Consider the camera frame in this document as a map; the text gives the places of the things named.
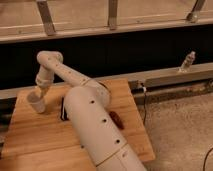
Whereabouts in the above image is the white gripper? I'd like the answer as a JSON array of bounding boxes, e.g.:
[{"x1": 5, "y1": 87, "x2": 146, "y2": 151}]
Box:
[{"x1": 35, "y1": 68, "x2": 54, "y2": 99}]

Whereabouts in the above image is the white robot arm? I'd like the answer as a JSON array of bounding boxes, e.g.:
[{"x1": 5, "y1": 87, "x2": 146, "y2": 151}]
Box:
[{"x1": 36, "y1": 51, "x2": 147, "y2": 171}]

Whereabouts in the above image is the black and white striped block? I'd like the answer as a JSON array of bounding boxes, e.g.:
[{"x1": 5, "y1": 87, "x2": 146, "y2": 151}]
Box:
[{"x1": 60, "y1": 97, "x2": 68, "y2": 121}]

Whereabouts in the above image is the wooden table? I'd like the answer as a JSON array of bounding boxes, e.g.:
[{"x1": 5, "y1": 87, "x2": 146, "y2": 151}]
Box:
[{"x1": 0, "y1": 79, "x2": 155, "y2": 171}]

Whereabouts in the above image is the dark red oblong object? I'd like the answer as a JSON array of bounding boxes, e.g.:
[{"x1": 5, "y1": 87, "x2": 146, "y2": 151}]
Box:
[{"x1": 109, "y1": 111, "x2": 124, "y2": 130}]

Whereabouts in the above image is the clear bottle on ledge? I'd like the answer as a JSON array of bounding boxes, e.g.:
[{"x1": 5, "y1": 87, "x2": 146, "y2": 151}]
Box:
[{"x1": 179, "y1": 51, "x2": 195, "y2": 73}]

